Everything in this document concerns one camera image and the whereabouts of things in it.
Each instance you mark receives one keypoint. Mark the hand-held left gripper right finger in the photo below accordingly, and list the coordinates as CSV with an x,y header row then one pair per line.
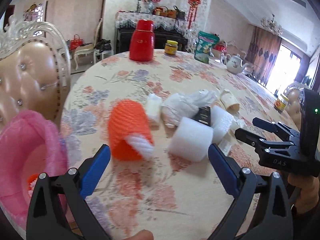
x,y
223,170

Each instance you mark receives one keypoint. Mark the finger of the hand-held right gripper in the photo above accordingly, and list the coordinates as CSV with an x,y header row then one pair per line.
x,y
270,126
252,138

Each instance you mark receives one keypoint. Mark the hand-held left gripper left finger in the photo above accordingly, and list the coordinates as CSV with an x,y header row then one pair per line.
x,y
96,170

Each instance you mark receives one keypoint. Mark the small white carton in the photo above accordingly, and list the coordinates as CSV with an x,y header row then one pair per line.
x,y
226,145

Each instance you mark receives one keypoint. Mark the orange foam net sleeve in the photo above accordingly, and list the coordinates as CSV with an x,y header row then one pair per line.
x,y
125,125

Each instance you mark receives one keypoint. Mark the pink plastic bag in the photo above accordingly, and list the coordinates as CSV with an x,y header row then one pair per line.
x,y
25,140

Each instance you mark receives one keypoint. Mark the white plastic-wrapped packet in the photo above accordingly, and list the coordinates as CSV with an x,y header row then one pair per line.
x,y
153,110

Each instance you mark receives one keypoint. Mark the person's right hand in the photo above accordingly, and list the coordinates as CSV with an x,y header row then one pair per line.
x,y
310,192

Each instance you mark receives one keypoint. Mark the person's left hand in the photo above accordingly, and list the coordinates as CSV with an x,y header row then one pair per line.
x,y
141,235

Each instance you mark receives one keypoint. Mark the red-label glass jar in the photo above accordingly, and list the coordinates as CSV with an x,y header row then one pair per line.
x,y
281,103

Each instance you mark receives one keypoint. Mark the white bubble wrap sheet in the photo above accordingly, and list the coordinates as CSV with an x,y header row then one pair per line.
x,y
221,122

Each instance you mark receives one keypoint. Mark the beige paper cup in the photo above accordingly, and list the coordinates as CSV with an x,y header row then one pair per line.
x,y
230,101

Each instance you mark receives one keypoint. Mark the white foam roll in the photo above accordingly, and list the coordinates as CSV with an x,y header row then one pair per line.
x,y
190,140

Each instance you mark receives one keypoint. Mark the white twisted foam net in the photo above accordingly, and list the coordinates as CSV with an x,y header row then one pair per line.
x,y
141,145

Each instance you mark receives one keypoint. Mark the small black box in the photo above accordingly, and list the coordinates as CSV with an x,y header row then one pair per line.
x,y
203,116

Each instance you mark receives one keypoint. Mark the white floral teapot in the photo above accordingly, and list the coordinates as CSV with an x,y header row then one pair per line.
x,y
235,63

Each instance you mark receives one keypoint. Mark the brown patterned curtain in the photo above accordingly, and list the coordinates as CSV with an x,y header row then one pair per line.
x,y
265,52

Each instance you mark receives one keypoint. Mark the crumpled white bag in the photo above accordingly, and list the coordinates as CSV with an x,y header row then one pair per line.
x,y
180,107

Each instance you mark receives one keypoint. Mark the red white packet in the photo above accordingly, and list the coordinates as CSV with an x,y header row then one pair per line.
x,y
220,47

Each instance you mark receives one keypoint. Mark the crystal chandelier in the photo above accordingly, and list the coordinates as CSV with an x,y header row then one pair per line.
x,y
272,25

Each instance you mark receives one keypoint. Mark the green snack bag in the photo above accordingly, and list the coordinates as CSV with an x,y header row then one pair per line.
x,y
205,47

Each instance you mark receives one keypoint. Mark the white carved side chair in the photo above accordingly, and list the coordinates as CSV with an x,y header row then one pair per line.
x,y
85,50

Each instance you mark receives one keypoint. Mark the yellow-lid glass jar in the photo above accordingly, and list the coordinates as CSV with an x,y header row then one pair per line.
x,y
171,48

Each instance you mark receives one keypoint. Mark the black bag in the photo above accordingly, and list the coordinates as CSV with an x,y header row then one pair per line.
x,y
102,45

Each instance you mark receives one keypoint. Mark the red handbag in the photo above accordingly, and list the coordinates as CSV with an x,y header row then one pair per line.
x,y
76,43

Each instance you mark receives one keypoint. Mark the red thermos jug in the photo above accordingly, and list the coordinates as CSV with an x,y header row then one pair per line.
x,y
141,45

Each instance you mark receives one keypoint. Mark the dark wooden piano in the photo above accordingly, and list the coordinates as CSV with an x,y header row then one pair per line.
x,y
162,36

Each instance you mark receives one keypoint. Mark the dark handbag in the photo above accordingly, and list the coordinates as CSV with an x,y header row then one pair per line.
x,y
180,13

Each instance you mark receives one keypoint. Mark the small orange basket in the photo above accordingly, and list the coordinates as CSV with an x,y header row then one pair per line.
x,y
171,13

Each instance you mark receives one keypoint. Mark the woven basket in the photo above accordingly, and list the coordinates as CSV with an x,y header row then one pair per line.
x,y
160,11

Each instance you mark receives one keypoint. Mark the metal candlestick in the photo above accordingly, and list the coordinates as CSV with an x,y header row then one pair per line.
x,y
138,6

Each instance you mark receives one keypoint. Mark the pink flower vase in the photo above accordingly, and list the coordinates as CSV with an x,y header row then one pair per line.
x,y
152,1

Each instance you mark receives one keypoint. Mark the red knot wall hanging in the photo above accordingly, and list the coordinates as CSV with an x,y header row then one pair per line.
x,y
194,2

